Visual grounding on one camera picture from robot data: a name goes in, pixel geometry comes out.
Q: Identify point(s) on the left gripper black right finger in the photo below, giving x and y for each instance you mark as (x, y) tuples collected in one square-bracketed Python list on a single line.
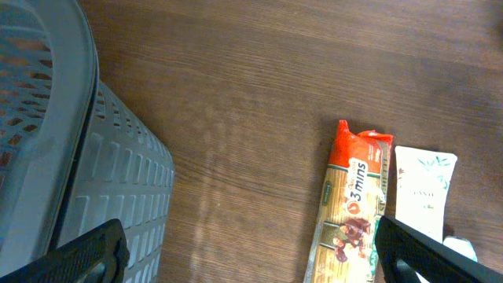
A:
[(406, 255)]

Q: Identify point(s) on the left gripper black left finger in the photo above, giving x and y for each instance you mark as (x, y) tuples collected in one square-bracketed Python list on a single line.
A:
[(100, 256)]

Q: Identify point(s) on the small teal white packet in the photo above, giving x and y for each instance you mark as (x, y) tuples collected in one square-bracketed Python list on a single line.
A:
[(462, 246)]

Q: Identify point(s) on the orange spaghetti packet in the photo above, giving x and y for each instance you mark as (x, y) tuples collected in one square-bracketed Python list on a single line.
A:
[(353, 200)]

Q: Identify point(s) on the white cosmetic tube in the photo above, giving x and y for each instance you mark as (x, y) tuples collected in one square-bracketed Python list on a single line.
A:
[(423, 181)]

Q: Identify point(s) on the grey plastic mesh basket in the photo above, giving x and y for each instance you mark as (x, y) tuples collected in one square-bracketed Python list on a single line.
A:
[(73, 156)]

